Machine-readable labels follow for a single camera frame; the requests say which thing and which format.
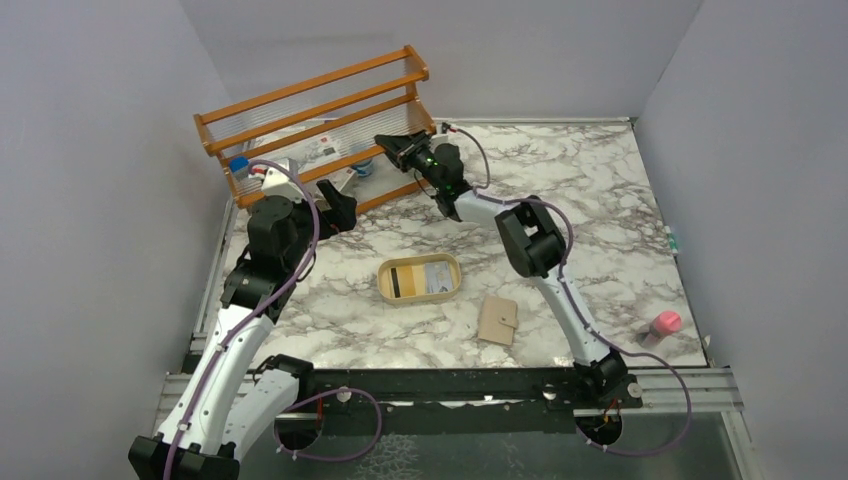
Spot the orange wooden shelf rack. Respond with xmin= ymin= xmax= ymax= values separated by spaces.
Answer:
xmin=193 ymin=45 xmax=436 ymax=209

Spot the beige oval tray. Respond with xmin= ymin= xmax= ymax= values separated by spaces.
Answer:
xmin=376 ymin=253 xmax=462 ymax=305

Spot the beige leather card holder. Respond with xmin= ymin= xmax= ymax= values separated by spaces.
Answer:
xmin=477 ymin=295 xmax=518 ymax=346

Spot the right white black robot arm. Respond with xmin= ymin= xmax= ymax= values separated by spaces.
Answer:
xmin=374 ymin=131 xmax=636 ymax=407

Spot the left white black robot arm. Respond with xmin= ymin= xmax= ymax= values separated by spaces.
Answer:
xmin=128 ymin=180 xmax=357 ymax=479

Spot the grey blue credit card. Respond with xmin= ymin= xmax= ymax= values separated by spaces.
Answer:
xmin=424 ymin=261 xmax=455 ymax=294

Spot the small green white box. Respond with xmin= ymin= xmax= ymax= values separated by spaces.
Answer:
xmin=328 ymin=168 xmax=358 ymax=193

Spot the blue white tape roll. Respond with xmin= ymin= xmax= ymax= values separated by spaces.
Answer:
xmin=350 ymin=158 xmax=375 ymax=178

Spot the white flat package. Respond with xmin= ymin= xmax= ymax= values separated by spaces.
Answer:
xmin=259 ymin=135 xmax=342 ymax=174

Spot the blue capped item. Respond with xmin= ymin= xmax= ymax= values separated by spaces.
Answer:
xmin=228 ymin=156 xmax=250 ymax=182

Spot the pink bottle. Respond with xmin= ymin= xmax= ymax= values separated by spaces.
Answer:
xmin=637 ymin=311 xmax=683 ymax=349

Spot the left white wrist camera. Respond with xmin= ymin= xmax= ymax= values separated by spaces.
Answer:
xmin=249 ymin=158 xmax=304 ymax=203

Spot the green white wall item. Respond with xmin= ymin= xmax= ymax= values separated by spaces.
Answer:
xmin=664 ymin=225 xmax=679 ymax=256

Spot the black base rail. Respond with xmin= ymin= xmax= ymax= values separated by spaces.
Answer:
xmin=178 ymin=354 xmax=644 ymax=439

